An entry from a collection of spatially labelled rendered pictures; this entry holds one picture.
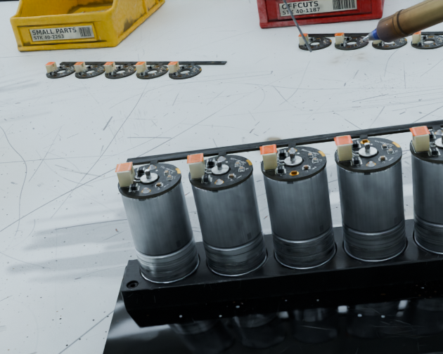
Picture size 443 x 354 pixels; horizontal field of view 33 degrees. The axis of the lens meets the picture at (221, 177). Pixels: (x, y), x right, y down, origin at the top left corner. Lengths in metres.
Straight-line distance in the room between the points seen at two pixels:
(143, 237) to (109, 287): 0.06
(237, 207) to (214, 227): 0.01
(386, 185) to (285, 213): 0.04
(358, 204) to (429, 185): 0.03
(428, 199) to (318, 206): 0.04
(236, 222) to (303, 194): 0.03
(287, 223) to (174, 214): 0.04
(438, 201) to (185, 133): 0.22
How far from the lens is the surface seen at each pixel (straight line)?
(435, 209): 0.29
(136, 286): 0.31
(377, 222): 0.29
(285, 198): 0.28
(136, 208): 0.29
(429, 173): 0.28
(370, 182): 0.28
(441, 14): 0.23
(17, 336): 0.34
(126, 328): 0.30
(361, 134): 0.30
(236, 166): 0.29
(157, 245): 0.29
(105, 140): 0.48
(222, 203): 0.28
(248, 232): 0.29
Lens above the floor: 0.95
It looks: 29 degrees down
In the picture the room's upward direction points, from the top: 11 degrees counter-clockwise
